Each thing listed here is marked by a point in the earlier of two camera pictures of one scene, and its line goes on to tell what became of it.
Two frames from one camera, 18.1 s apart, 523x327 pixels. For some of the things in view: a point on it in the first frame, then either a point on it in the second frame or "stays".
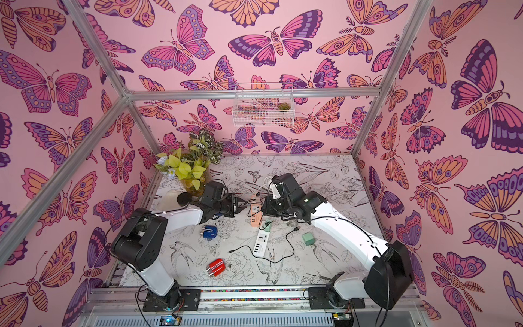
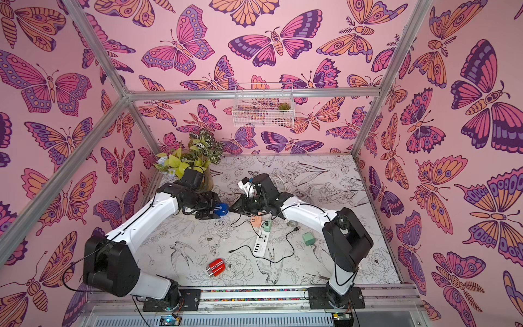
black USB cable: [297, 227] stays
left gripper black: [235, 201] → [213, 197]
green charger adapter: [267, 228] stays
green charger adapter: [308, 238] stays
